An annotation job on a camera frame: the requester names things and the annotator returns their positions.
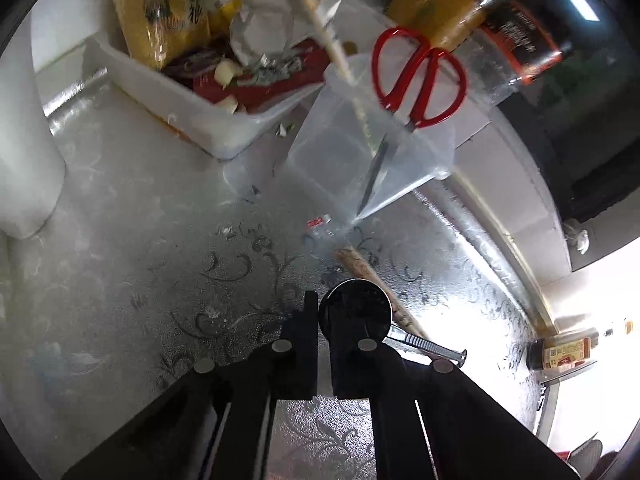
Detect plastic wooden chopsticks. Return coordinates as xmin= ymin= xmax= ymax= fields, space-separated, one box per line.
xmin=306 ymin=214 xmax=432 ymax=342

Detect white plastic bin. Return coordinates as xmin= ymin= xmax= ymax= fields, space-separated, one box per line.
xmin=96 ymin=34 xmax=327 ymax=162

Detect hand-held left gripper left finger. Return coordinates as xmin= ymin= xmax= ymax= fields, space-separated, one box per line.
xmin=62 ymin=290 xmax=319 ymax=480

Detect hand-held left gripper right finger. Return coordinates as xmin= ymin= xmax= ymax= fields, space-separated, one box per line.
xmin=330 ymin=305 xmax=582 ymax=480

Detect white pipe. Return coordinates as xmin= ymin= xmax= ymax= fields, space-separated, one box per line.
xmin=0 ymin=34 xmax=67 ymax=241

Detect clear jar yellow contents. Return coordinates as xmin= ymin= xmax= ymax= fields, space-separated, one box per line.
xmin=386 ymin=0 xmax=527 ymax=54

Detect small jar with label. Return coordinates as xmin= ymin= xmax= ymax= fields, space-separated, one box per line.
xmin=529 ymin=334 xmax=602 ymax=372

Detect clear plastic container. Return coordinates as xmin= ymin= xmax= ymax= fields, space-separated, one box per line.
xmin=287 ymin=54 xmax=457 ymax=222

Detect crumpled foil bag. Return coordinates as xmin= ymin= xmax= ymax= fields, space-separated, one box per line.
xmin=229 ymin=0 xmax=322 ymax=67

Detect red handled scissors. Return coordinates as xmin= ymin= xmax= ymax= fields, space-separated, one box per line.
xmin=357 ymin=26 xmax=469 ymax=212

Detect black measuring spoon metal handle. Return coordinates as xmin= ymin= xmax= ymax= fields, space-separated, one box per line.
xmin=317 ymin=277 xmax=469 ymax=367

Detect crumpled white tissue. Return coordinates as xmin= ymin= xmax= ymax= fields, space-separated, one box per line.
xmin=565 ymin=222 xmax=592 ymax=254

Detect yellow snack packet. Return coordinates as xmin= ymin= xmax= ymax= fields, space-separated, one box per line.
xmin=109 ymin=0 xmax=214 ymax=72

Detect red food packet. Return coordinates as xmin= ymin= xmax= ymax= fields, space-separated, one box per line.
xmin=192 ymin=41 xmax=332 ymax=107

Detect clear jar black label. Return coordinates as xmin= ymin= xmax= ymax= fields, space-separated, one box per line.
xmin=452 ymin=0 xmax=577 ymax=109

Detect paper wrapped chopsticks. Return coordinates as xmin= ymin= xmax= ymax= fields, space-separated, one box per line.
xmin=286 ymin=0 xmax=387 ymax=153

